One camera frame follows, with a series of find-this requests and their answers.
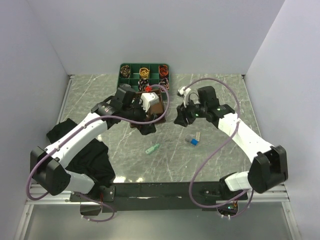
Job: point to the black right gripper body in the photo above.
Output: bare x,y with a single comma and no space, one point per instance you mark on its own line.
192,112

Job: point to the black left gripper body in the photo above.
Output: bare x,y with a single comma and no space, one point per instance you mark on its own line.
135,112

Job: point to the green highlighter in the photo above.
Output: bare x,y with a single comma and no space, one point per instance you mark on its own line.
152,148

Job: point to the small beige eraser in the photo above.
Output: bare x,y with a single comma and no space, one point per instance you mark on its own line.
198,136

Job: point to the blue grey glue stick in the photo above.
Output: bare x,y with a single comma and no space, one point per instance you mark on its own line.
191,140

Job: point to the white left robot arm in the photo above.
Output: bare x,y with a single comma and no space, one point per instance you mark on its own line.
48,166

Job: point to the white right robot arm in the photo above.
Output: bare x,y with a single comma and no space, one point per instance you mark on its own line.
269,165

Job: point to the brown wooden desk organizer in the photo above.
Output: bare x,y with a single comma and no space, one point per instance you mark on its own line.
157,109

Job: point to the black white rolled tie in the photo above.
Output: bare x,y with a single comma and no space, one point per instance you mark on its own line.
143,83

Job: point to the green compartment tray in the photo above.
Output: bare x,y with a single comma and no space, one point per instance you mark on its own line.
134,77

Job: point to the yellow rolled tie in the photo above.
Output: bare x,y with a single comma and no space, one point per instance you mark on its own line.
144,73

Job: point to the brown patterned rolled tie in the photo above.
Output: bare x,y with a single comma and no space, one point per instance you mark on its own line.
125,71

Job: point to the pink black rolled tie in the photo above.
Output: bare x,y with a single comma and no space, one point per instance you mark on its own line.
165,83

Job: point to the orange black rolled tie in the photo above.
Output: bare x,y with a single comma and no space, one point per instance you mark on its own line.
163,71

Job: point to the black cloth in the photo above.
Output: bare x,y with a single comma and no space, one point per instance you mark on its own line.
92,160

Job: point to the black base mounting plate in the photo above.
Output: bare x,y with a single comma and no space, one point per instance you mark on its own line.
148,196

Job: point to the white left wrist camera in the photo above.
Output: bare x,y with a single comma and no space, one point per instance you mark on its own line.
149,98

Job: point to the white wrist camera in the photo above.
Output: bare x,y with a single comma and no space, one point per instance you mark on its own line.
184,92
149,98

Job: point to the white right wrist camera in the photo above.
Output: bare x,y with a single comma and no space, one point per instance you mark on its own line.
184,92

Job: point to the aluminium rail frame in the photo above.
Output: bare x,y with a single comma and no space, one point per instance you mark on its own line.
277,193

